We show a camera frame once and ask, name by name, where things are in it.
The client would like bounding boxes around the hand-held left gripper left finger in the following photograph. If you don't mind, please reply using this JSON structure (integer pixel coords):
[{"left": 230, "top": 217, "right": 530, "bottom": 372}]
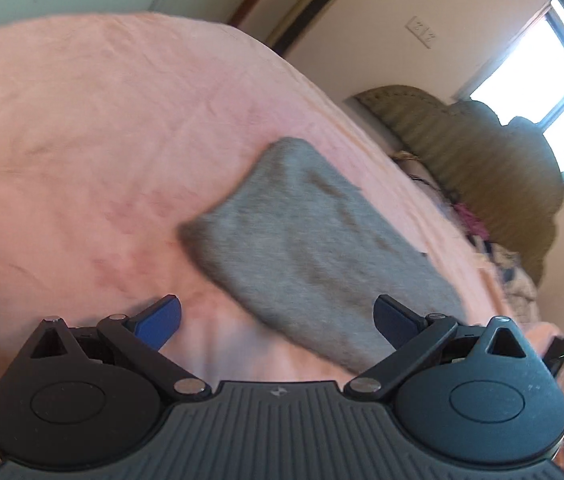
[{"left": 29, "top": 295, "right": 213, "bottom": 402}]

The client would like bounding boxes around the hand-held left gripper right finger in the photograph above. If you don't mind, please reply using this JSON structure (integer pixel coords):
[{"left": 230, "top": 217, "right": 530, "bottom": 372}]
[{"left": 343, "top": 294, "right": 539, "bottom": 402}]

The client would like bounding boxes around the grey garment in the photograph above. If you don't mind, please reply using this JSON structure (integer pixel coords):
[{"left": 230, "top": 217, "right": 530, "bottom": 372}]
[{"left": 179, "top": 136, "right": 468, "bottom": 375}]

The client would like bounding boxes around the pile of mixed clothes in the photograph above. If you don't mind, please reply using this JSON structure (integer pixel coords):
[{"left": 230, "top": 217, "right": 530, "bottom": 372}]
[{"left": 397, "top": 150, "right": 545, "bottom": 323}]

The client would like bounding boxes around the magenta garment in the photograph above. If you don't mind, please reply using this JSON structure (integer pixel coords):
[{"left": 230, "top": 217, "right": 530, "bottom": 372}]
[{"left": 454, "top": 202, "right": 486, "bottom": 235}]

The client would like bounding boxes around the olive padded headboard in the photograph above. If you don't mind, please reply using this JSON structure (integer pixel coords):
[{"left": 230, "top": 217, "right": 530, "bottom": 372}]
[{"left": 352, "top": 86, "right": 564, "bottom": 287}]

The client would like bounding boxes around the bed with pink sheet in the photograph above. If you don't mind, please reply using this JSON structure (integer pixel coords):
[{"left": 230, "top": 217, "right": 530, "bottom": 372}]
[{"left": 0, "top": 12, "right": 563, "bottom": 466}]

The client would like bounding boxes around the window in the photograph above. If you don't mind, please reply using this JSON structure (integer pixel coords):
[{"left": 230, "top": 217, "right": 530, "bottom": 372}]
[{"left": 454, "top": 0, "right": 564, "bottom": 187}]

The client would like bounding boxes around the gold tower air conditioner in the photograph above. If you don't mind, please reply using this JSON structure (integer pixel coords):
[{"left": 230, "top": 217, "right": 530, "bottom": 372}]
[{"left": 264, "top": 0, "right": 365, "bottom": 58}]

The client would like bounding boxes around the white wall switch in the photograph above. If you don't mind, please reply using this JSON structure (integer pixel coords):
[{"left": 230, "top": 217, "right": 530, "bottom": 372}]
[{"left": 406, "top": 15, "right": 438, "bottom": 50}]

